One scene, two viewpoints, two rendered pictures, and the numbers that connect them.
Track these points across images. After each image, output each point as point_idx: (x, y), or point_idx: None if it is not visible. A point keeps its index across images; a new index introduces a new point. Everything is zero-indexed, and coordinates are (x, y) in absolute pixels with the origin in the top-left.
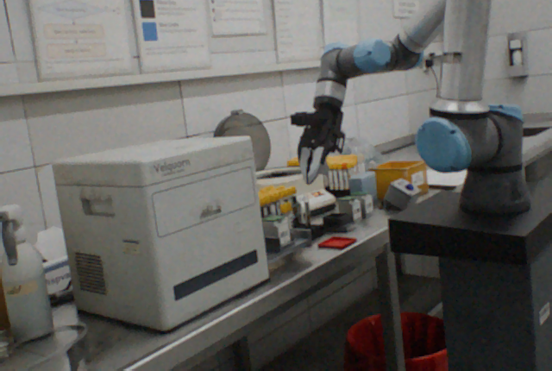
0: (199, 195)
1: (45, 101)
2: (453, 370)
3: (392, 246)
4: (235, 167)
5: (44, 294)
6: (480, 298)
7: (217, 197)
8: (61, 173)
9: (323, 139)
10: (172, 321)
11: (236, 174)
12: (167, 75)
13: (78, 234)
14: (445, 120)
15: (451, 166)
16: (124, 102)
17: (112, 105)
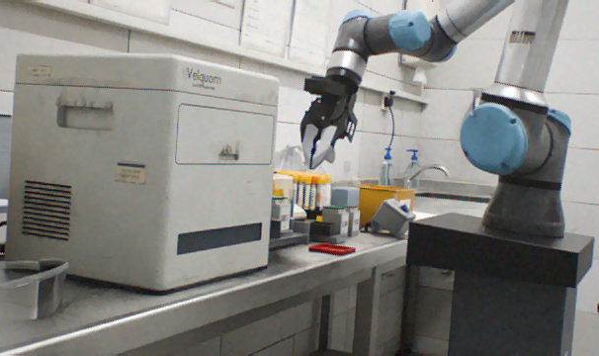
0: (222, 128)
1: None
2: None
3: (409, 256)
4: (260, 110)
5: None
6: (499, 333)
7: (238, 138)
8: (32, 68)
9: (338, 117)
10: (169, 280)
11: (260, 119)
12: (121, 16)
13: (39, 154)
14: (505, 107)
15: (503, 162)
16: (62, 35)
17: (47, 34)
